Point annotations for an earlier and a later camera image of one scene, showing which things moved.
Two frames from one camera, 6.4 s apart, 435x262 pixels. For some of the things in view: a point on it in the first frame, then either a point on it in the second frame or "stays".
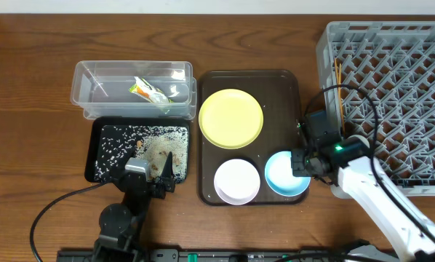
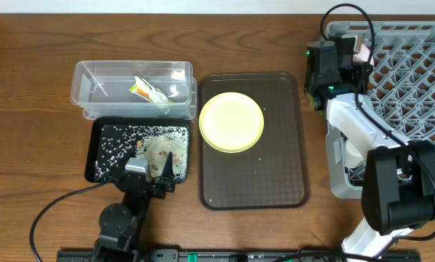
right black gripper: [299, 156] to [361, 77]
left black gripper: [153, 185] stays
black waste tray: [110, 140] stays
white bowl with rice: [237, 182] to [363, 56]
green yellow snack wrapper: [155, 95] stays
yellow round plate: [230, 118] stays
